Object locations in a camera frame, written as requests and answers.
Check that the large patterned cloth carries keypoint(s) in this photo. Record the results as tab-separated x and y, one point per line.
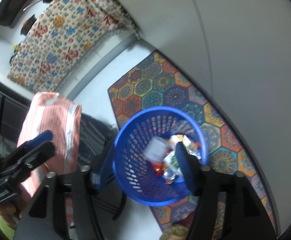
55	42

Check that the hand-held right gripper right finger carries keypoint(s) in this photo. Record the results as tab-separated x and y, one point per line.
185	165

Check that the fuzzy tan slipper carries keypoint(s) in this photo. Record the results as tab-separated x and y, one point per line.
173	232

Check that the colourful hexagon rug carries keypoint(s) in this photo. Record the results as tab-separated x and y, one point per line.
160	85

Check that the blue plastic basket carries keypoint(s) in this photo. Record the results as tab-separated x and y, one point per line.
135	140

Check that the person's left forearm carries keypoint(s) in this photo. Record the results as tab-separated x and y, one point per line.
3	231

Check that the orange striped tablecloth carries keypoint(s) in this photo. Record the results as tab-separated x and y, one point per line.
50	130

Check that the person's left hand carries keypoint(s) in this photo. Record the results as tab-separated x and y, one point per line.
6	212

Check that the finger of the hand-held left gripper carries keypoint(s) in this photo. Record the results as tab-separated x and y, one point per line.
41	137
35	155

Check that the grey refrigerator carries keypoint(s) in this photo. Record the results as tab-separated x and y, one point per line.
8	110

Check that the narrow patterned cloth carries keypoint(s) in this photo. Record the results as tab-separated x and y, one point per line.
110	12

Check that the black table frame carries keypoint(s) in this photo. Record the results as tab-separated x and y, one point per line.
95	132

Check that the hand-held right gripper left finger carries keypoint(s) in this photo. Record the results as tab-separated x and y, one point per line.
105	165

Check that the white carton with purple print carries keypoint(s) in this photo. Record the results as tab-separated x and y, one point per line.
156	150

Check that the black clay pot red lid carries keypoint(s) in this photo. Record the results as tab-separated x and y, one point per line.
28	25

